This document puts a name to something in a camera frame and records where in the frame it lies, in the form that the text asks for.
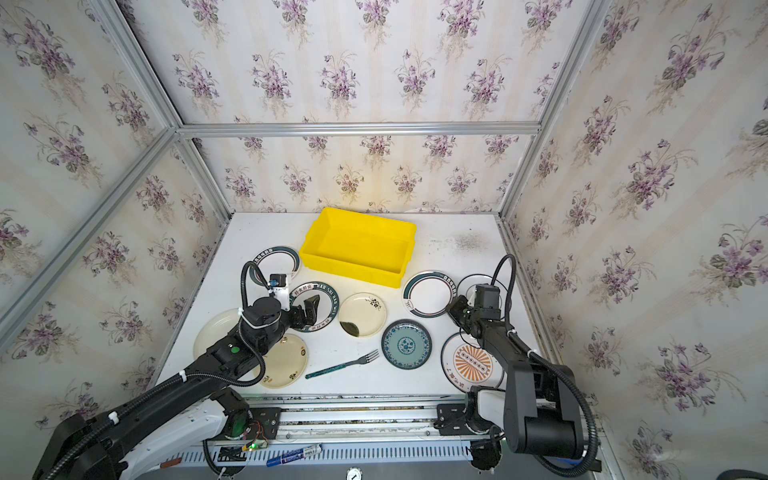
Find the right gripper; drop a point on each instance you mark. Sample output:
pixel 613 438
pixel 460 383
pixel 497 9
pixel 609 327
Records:
pixel 459 310

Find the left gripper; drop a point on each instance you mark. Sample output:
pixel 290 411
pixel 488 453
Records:
pixel 298 310

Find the white plate black outline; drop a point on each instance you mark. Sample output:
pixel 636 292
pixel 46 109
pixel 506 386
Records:
pixel 467 286

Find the orange sunburst plate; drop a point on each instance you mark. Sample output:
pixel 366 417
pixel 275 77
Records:
pixel 465 364

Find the green-rimmed plate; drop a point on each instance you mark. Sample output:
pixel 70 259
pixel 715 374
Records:
pixel 278 260

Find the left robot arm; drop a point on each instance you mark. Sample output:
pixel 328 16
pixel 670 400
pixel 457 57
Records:
pixel 196 403

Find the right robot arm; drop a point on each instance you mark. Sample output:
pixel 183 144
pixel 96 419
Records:
pixel 540 411

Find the yellow plastic bin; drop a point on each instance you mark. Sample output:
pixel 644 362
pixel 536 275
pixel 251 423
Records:
pixel 359 246

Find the green text-rimmed white plate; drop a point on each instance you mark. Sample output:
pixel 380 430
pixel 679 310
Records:
pixel 328 307

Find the cream floral plate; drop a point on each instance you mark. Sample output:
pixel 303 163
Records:
pixel 285 362

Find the cream plate with dark leaf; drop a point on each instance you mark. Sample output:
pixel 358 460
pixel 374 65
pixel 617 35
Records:
pixel 362 315

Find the teal patterned plate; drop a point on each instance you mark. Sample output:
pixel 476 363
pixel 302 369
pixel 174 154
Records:
pixel 406 344

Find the plain cream plate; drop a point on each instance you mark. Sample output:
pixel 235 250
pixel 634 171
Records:
pixel 214 330

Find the blue marker pen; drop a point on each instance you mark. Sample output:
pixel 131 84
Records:
pixel 294 455

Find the red white marker pen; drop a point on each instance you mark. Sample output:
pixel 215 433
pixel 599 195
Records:
pixel 171 463

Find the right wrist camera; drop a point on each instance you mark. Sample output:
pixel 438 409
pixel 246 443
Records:
pixel 487 302

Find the green-handled fork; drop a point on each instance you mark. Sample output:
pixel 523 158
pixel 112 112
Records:
pixel 363 360

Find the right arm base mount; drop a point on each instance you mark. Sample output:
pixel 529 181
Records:
pixel 454 419

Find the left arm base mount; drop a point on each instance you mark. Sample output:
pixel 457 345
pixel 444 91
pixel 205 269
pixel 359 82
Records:
pixel 244 432

